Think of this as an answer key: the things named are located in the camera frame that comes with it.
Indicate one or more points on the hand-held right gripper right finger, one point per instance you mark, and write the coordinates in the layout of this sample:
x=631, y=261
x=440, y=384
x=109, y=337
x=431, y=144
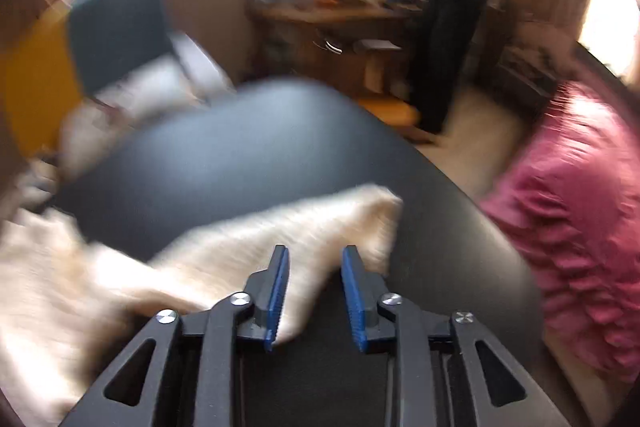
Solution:
x=352, y=302

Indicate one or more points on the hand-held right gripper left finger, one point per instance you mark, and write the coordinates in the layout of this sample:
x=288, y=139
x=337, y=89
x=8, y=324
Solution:
x=277, y=292

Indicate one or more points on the cream knitted sweater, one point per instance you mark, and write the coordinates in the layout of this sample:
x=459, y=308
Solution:
x=320, y=227

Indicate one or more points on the yellow stool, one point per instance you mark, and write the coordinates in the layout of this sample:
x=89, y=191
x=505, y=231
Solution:
x=392, y=109

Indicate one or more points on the pink blanket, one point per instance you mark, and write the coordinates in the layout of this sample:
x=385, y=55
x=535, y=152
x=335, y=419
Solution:
x=565, y=207

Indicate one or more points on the bird print pillow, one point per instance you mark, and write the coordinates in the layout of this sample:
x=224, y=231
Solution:
x=150, y=87

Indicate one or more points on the cluttered wooden shelf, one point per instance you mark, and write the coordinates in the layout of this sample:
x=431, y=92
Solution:
x=310, y=22

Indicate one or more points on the grey yellow blue sofa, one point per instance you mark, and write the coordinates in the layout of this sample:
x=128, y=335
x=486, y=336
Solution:
x=115, y=22

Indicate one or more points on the bright small window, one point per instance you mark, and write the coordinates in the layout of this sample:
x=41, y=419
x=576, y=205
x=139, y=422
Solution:
x=610, y=7

